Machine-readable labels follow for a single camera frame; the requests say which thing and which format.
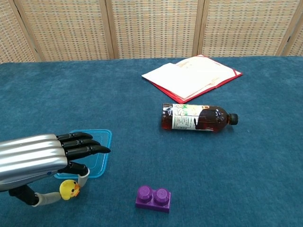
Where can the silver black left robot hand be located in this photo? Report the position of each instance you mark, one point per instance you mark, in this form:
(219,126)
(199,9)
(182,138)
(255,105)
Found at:
(30,158)

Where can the yellow rubber duck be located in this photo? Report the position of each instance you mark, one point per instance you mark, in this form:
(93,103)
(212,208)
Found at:
(68,189)

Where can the purple two-stud toy brick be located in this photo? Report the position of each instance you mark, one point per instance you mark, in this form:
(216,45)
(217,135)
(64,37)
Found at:
(153,198)

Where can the blue carpet table covering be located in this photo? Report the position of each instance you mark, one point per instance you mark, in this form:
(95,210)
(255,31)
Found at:
(189,165)

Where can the red book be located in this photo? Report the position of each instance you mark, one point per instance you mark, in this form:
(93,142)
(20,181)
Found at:
(189,78)

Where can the clear blue plastic lid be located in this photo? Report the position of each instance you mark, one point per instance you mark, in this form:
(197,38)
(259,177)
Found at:
(103,153)

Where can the brown tea plastic bottle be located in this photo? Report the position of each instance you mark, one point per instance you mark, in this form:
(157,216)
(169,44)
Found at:
(189,117)

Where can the woven wooden folding screen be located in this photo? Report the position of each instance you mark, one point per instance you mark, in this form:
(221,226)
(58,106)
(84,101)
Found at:
(151,28)

